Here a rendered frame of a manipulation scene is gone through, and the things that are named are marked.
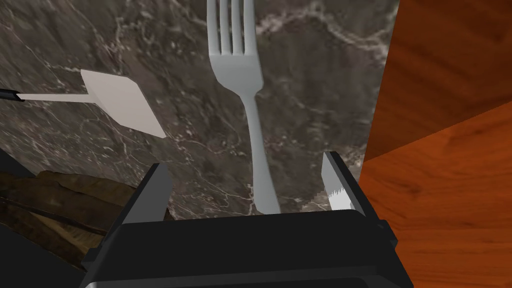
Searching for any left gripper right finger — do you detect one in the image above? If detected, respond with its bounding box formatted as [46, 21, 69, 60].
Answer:
[321, 150, 380, 221]

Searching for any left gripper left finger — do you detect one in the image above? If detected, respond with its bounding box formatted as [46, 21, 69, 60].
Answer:
[121, 162, 174, 225]

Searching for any white spatula with black handle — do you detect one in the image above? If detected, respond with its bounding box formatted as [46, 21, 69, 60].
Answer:
[0, 69, 167, 140]

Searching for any grey metal fork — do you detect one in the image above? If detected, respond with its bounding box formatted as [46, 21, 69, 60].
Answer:
[206, 0, 282, 216]

